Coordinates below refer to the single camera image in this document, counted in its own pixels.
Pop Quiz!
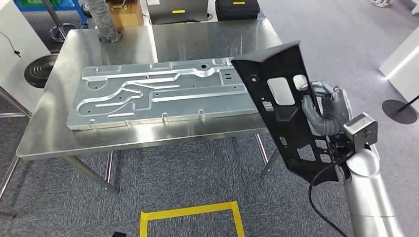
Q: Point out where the white cabinet panel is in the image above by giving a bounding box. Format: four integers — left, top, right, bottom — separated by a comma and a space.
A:
0, 0, 51, 114

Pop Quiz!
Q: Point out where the white floor box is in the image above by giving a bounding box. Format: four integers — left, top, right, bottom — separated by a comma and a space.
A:
379, 26, 419, 114

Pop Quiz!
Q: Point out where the thin black cabinet cable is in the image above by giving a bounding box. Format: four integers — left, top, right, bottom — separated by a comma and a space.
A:
0, 31, 22, 58

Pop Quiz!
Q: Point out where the black plastic plate bracket part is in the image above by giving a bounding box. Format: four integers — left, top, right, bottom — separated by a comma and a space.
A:
230, 40, 341, 187

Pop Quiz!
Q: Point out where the large stamped metal plate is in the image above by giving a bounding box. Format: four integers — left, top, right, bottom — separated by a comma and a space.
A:
66, 57, 262, 131

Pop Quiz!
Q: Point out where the black zip case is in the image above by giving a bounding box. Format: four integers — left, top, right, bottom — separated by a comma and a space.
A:
215, 0, 261, 22

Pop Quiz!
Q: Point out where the green plastic crate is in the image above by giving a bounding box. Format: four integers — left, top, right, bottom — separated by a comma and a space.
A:
13, 0, 63, 8

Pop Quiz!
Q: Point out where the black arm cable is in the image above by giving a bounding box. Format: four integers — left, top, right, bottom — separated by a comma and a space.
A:
307, 154, 351, 237

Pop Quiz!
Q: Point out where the brown cardboard box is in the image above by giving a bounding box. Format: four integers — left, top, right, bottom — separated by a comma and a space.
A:
108, 0, 145, 29

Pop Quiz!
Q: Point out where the chrome stanchion post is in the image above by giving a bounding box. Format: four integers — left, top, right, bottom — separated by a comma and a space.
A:
41, 0, 79, 42

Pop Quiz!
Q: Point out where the stainless steel workbench table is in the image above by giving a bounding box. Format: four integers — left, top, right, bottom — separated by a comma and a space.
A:
15, 18, 284, 196

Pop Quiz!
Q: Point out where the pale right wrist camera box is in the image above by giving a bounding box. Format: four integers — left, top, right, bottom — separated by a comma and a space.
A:
343, 113, 378, 152

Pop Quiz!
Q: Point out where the black round floor base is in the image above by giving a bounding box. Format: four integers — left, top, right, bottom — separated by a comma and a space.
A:
382, 94, 419, 125

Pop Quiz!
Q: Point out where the grey ribbed hose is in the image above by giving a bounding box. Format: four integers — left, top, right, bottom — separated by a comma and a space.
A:
85, 0, 124, 45

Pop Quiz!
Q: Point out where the black round stool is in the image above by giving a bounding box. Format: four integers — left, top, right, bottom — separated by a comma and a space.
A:
24, 54, 60, 89

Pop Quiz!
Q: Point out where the blue metal cart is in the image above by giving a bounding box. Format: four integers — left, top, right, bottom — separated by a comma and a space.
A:
13, 0, 89, 25

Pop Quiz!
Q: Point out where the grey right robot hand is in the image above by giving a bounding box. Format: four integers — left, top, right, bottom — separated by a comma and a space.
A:
299, 80, 352, 134

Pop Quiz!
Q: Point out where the yellow floor tape square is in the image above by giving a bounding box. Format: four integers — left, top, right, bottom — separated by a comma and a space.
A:
139, 201, 246, 237

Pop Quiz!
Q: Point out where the grey laptop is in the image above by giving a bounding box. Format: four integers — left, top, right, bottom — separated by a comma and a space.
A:
145, 0, 210, 25

